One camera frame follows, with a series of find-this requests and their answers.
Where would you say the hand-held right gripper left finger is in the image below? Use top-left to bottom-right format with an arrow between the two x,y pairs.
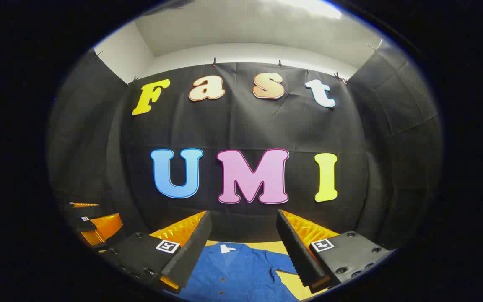
99,211 -> 213,294

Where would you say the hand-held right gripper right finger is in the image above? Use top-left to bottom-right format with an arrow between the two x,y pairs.
276,209 -> 393,294

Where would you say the blue button shirt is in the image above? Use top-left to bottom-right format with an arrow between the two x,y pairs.
164,242 -> 309,302

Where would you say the black backdrop cloth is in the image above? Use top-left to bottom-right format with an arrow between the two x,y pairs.
47,40 -> 443,252

